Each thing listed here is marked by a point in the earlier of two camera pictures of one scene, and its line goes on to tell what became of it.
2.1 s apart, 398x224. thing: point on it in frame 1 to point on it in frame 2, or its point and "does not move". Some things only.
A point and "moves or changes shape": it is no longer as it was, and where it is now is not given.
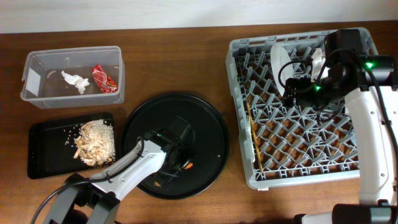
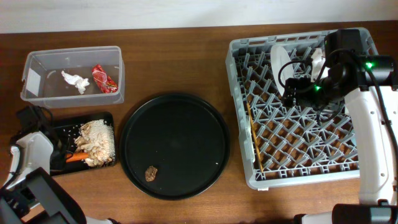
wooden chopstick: [255, 137] does not move
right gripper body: [308, 93] does not move
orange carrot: [189, 165] to [73, 157]
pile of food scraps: [96, 144] does not move
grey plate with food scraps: [279, 56] does not move
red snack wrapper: [102, 81] does not move
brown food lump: [156, 183] moves or changes shape
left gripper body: [187, 154] to [58, 157]
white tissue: [79, 83] does not move
